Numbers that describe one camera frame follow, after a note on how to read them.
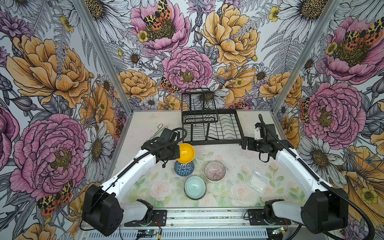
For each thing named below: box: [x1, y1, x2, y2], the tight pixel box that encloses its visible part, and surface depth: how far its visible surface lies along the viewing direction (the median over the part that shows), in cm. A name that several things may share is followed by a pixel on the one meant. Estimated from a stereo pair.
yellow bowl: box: [176, 143, 196, 164], surface depth 85 cm
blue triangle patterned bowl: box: [174, 159, 195, 177], surface depth 91 cm
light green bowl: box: [184, 175, 207, 201], surface depth 81 cm
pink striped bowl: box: [204, 161, 226, 183], surface depth 87 cm
